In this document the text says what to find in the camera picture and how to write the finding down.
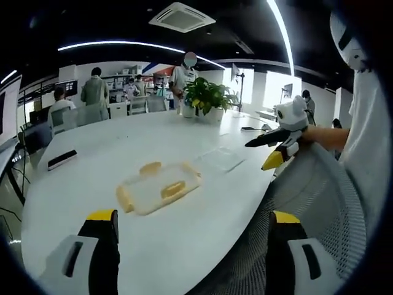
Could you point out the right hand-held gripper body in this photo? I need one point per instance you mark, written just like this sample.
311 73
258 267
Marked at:
291 115

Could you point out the white chest-worn device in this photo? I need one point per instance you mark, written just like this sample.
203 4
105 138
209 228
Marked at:
347 37

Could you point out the black and white eraser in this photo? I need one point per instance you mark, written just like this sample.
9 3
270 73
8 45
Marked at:
62 159

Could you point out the grey mesh office chair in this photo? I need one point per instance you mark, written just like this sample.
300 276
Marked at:
307 190

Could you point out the dark phone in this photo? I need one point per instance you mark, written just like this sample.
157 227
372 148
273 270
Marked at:
248 128

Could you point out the ceiling air vent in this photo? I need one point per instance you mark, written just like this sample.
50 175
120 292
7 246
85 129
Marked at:
181 17

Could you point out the clear plastic lid yellow buckles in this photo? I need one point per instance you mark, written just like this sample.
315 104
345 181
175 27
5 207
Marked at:
159 187

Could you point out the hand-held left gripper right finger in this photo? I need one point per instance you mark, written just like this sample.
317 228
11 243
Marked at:
285 242

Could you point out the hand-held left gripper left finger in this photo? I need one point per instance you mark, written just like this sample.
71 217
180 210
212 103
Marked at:
92 246

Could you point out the potted green plant white pot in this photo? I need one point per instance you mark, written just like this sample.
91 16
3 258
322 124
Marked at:
218 101
195 95

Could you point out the ceiling light strip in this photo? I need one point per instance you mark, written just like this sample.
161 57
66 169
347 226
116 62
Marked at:
129 43
285 37

